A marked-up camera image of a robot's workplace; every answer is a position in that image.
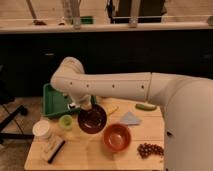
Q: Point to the dark maroon bowl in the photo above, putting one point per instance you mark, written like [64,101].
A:
[93,120]

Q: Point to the yellow banana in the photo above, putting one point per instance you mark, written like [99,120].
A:
[111,109]

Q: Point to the brush with black handle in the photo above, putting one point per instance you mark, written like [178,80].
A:
[51,147]

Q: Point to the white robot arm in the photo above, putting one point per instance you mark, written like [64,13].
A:
[186,103]

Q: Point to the orange bowl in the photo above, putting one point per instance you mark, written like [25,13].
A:
[116,137]

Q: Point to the black office chair base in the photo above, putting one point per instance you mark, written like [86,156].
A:
[5,98]

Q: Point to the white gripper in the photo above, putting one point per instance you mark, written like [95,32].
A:
[84,102]

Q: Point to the white paper cup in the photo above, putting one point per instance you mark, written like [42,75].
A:
[42,129]

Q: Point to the green cup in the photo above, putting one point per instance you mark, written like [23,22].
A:
[65,122]

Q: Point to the green plastic tray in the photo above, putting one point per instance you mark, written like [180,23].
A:
[55,104]

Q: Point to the bunch of brown grapes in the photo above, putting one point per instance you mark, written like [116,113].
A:
[146,149]

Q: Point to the green cucumber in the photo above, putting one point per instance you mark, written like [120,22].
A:
[145,107]

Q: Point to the blue cloth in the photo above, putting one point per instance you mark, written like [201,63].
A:
[130,119]

